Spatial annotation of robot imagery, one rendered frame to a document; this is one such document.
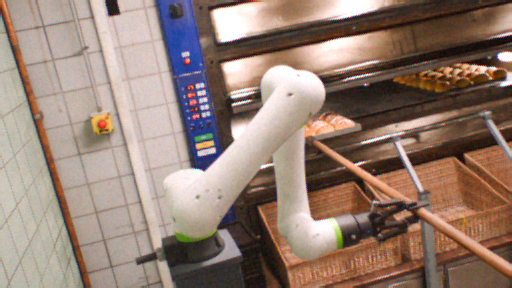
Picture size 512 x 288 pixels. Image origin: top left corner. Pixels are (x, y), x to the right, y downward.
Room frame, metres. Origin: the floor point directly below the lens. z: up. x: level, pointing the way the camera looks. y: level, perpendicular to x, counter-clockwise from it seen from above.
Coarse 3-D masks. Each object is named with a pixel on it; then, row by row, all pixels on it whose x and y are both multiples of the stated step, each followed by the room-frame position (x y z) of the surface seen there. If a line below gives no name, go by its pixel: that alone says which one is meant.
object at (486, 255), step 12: (312, 144) 2.29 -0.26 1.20; (336, 156) 2.01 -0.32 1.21; (348, 168) 1.88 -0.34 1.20; (372, 180) 1.68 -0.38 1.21; (384, 192) 1.58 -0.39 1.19; (396, 192) 1.53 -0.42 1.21; (420, 216) 1.36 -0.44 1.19; (432, 216) 1.32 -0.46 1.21; (444, 228) 1.25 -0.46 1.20; (456, 240) 1.19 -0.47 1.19; (468, 240) 1.16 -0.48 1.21; (480, 252) 1.10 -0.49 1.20; (492, 252) 1.09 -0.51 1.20; (492, 264) 1.06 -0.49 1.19; (504, 264) 1.03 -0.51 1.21
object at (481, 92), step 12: (504, 84) 2.81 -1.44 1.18; (444, 96) 2.79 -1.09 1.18; (456, 96) 2.74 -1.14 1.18; (468, 96) 2.75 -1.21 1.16; (480, 96) 2.76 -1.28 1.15; (396, 108) 2.72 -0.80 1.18; (408, 108) 2.69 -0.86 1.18; (420, 108) 2.70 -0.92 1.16; (432, 108) 2.72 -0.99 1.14; (360, 120) 2.65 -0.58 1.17; (372, 120) 2.66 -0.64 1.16; (384, 120) 2.67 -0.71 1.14
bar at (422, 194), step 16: (480, 112) 2.37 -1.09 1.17; (416, 128) 2.31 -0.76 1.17; (432, 128) 2.31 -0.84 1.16; (496, 128) 2.31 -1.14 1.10; (352, 144) 2.25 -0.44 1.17; (368, 144) 2.26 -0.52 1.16; (304, 160) 2.21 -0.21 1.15; (416, 192) 2.09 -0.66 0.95; (432, 240) 2.06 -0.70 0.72; (432, 256) 2.06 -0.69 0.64; (432, 272) 2.06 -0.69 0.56
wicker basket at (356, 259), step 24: (312, 192) 2.56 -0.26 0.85; (336, 192) 2.58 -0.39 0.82; (360, 192) 2.51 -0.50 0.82; (264, 216) 2.50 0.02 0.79; (312, 216) 2.52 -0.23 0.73; (360, 240) 2.43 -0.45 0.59; (288, 264) 2.33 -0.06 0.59; (312, 264) 2.07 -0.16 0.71; (336, 264) 2.09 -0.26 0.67; (360, 264) 2.20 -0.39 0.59; (384, 264) 2.14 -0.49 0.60
